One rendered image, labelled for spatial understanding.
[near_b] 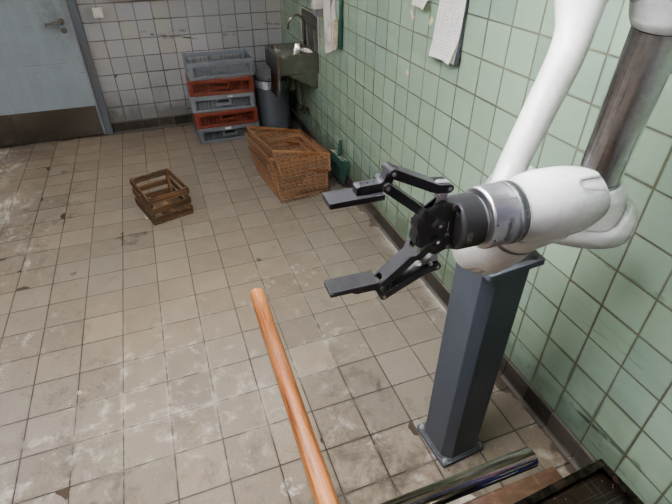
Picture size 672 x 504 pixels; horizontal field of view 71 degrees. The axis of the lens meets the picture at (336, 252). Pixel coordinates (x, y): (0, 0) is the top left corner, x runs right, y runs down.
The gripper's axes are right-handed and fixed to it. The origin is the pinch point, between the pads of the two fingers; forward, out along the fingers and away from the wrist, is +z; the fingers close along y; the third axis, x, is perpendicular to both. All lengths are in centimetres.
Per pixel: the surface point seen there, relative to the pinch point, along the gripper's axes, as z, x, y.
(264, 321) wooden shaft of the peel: 7.5, 18.9, 28.2
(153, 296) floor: 49, 186, 149
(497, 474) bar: -18.2, -19.5, 31.8
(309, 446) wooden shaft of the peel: 6.9, -8.5, 28.0
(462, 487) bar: -12.3, -19.5, 31.7
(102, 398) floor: 73, 119, 149
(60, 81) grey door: 111, 461, 93
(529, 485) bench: -55, -1, 91
